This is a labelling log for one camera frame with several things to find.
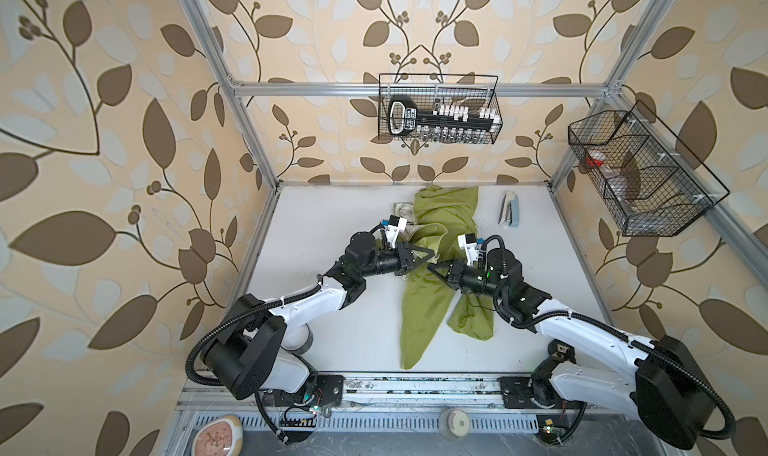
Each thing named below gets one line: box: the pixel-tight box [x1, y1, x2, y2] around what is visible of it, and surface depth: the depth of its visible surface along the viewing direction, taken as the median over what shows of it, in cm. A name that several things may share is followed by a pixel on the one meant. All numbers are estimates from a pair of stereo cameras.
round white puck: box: [438, 408, 471, 440], surface depth 62 cm
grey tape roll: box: [284, 323, 314, 355], surface depth 84 cm
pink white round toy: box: [191, 414, 244, 456], surface depth 68 cm
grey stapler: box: [498, 191, 519, 227], surface depth 110 cm
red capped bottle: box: [585, 150, 607, 169], surface depth 84 cm
